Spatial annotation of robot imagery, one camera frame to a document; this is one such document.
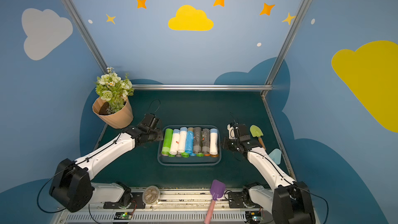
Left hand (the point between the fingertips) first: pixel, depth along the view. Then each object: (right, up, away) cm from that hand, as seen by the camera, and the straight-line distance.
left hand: (163, 133), depth 86 cm
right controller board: (+47, -37, -15) cm, 61 cm away
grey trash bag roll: (+19, -4, 0) cm, 20 cm away
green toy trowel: (+57, -2, +12) cm, 59 cm away
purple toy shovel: (+30, -27, -10) cm, 41 cm away
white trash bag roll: (+6, -8, -1) cm, 10 cm away
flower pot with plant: (-30, +15, +2) cm, 34 cm away
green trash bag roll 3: (+21, -12, 0) cm, 24 cm away
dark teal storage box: (+18, -16, +2) cm, 24 cm away
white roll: (+28, -8, -2) cm, 30 cm away
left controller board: (-15, -36, -15) cm, 42 cm away
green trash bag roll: (+2, -6, 0) cm, 6 cm away
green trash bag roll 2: (+13, -13, 0) cm, 18 cm away
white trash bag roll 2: (+11, -5, +2) cm, 12 cm away
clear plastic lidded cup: (-2, -27, -15) cm, 31 cm away
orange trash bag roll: (+29, -13, +1) cm, 32 cm away
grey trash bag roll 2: (+24, -5, +2) cm, 24 cm away
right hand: (+35, -4, 0) cm, 35 cm away
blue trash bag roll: (+15, -5, +1) cm, 16 cm away
